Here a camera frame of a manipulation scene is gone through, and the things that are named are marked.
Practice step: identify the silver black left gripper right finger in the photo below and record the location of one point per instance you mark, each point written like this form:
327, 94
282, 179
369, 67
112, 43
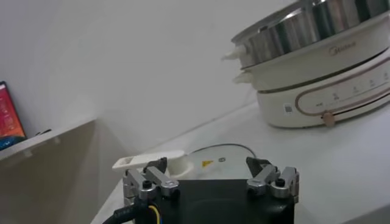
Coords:
265, 176

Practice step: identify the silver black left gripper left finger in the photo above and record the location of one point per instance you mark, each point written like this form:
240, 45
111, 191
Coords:
158, 179

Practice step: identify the stainless steel steamer basket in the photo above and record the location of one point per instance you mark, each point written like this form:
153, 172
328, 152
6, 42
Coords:
289, 33

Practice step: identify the white side table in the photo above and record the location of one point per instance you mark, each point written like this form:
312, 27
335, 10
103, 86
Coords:
61, 134

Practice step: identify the small black device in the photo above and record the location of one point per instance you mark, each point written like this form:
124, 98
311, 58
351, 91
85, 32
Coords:
44, 132

